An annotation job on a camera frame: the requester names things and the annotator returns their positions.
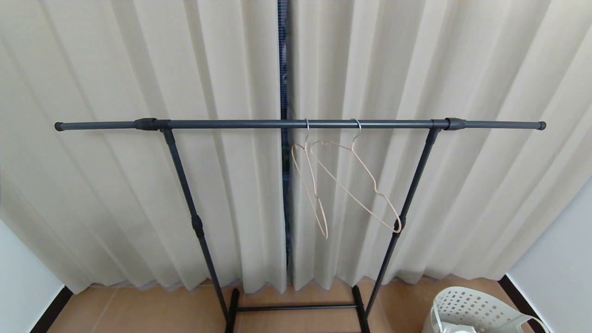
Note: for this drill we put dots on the pink clothes hanger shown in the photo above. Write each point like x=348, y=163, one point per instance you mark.
x=359, y=131
x=307, y=134

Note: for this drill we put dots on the white laundry basket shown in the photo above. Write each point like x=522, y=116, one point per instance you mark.
x=476, y=307

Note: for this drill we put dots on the black clothes rack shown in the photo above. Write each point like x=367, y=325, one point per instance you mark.
x=296, y=124

